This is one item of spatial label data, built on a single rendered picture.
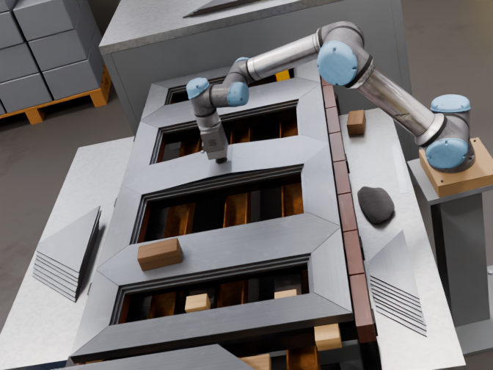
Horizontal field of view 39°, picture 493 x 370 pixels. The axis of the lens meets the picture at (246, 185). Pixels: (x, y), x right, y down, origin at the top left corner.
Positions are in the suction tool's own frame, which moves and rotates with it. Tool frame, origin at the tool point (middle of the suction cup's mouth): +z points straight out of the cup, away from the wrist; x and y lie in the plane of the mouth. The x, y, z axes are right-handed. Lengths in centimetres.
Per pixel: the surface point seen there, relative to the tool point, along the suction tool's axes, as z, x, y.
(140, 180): 0.4, -29.8, 0.8
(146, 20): -20, -37, -100
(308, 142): 0.6, 30.1, -3.8
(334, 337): 4, 33, 82
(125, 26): -20, -47, -97
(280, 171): 1.6, 20.1, 9.4
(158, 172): 0.2, -23.5, -2.4
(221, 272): 2, 3, 54
